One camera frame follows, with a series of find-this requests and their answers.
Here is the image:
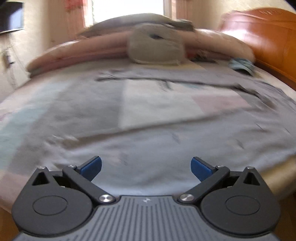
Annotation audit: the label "grey cat face cushion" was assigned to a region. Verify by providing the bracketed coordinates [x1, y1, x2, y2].
[127, 24, 186, 65]

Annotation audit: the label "grey-blue pants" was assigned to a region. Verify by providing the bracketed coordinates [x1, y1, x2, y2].
[45, 69, 295, 196]

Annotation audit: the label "pink curtain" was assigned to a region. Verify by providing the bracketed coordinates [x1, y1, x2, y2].
[64, 0, 86, 39]
[171, 0, 193, 20]

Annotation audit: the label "pink folded quilt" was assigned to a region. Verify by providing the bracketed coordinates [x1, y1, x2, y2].
[26, 27, 255, 75]

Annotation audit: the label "black phone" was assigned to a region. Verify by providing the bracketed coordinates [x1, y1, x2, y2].
[190, 55, 216, 63]

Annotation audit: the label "folded grey-green cloth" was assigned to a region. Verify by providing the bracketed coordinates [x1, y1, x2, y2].
[170, 19, 194, 32]

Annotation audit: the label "black wall television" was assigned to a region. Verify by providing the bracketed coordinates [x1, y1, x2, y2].
[0, 1, 24, 34]

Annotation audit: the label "window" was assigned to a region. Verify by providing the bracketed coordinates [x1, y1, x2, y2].
[85, 0, 171, 27]

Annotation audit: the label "blue baseball cap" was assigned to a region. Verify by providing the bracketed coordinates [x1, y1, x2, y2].
[228, 58, 255, 76]

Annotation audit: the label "left pink curtain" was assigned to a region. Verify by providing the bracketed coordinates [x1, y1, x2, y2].
[64, 0, 86, 39]

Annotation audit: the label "grey patterned pillow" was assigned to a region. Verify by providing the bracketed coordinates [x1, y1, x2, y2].
[77, 13, 176, 38]

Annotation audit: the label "wooden headboard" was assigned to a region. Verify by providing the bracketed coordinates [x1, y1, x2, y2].
[218, 8, 296, 89]

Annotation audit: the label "patchwork bed sheet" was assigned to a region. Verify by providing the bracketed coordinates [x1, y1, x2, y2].
[1, 59, 295, 210]

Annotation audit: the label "right pink curtain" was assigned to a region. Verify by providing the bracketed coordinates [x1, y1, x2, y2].
[171, 0, 193, 20]

